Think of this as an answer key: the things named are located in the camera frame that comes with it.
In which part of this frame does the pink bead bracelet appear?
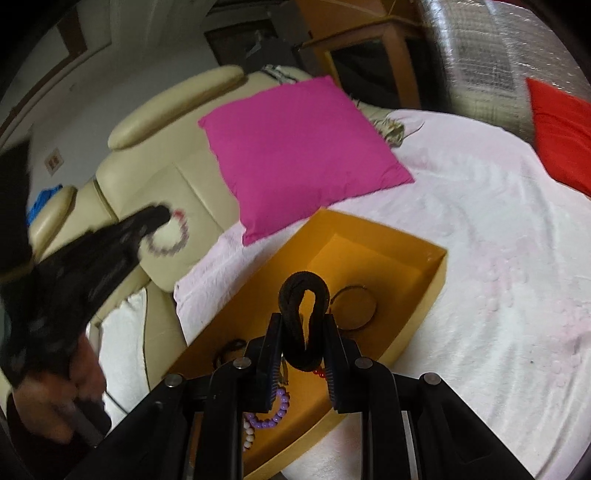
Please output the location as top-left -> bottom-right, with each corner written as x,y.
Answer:
147,210 -> 191,257

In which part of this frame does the dark framed panel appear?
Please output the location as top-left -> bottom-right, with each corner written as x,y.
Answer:
204,19 -> 298,70

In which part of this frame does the purple bead bracelet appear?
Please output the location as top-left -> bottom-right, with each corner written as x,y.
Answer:
245,388 -> 291,430

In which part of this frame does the wooden cabinet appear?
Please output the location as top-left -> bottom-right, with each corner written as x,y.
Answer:
295,0 -> 444,112

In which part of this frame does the white cloth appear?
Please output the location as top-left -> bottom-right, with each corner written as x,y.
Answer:
85,288 -> 153,416

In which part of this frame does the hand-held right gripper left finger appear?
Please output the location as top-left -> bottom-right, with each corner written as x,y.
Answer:
85,313 -> 284,480

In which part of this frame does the pink cushion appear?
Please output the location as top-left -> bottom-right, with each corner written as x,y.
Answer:
198,76 -> 415,247

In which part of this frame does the red cushion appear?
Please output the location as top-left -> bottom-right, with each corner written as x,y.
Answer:
525,78 -> 591,197

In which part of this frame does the striped cloth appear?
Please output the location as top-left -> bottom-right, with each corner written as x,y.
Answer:
261,65 -> 296,84

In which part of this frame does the blue cloth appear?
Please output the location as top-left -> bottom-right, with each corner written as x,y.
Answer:
27,185 -> 64,225

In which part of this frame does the beige leather sofa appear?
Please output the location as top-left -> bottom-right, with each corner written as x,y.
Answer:
0,65 -> 389,398

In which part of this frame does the orange cardboard box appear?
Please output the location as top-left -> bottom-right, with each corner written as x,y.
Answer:
166,209 -> 450,478

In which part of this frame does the silver foil sheet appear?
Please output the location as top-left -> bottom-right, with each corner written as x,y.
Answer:
416,0 -> 591,148

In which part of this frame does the patterned fabric pouch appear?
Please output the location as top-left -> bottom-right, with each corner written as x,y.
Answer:
369,115 -> 407,147

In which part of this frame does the metal bangle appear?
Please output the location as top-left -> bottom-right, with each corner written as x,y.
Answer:
330,285 -> 378,332

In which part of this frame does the pale pink bedspread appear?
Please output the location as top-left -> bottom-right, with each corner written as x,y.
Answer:
173,108 -> 591,480

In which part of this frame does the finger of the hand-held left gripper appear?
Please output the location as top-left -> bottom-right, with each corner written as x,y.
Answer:
117,205 -> 172,259

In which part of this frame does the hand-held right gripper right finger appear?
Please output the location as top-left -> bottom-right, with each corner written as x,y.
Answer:
322,313 -> 539,480

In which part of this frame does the person's left hand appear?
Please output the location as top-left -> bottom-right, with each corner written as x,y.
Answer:
9,335 -> 109,444

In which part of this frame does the black strap band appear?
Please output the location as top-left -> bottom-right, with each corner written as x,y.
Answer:
278,272 -> 331,372

